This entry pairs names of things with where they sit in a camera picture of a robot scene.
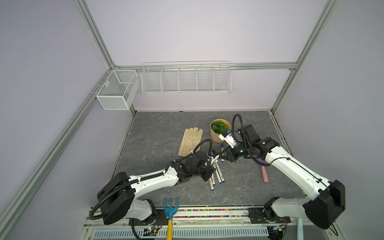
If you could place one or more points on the white wire wall basket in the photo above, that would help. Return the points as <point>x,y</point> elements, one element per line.
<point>186,77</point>

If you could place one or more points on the blue garden fork yellow handle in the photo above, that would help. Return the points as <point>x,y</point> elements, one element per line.
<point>170,210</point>

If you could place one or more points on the pink eraser stick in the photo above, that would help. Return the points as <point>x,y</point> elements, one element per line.
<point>265,175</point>

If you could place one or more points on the purple object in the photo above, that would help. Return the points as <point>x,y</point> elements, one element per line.
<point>263,162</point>

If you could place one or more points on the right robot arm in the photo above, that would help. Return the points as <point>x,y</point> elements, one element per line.
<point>324,200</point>

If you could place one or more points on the cream fabric glove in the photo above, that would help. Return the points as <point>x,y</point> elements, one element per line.
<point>191,138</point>

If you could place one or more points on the tan pot green plant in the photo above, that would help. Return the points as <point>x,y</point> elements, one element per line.
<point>217,127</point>

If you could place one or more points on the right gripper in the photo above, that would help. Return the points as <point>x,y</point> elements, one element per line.
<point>229,156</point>

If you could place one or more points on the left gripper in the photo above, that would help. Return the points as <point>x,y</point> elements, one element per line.
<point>209,171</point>

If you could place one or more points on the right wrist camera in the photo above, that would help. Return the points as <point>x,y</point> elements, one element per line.
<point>228,138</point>

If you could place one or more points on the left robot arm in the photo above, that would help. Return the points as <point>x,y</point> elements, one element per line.
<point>120,197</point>

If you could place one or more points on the light blue garden trowel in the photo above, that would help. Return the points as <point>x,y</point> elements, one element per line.
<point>300,229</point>

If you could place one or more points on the white mesh box basket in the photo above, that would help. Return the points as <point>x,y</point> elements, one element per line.
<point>119,89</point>

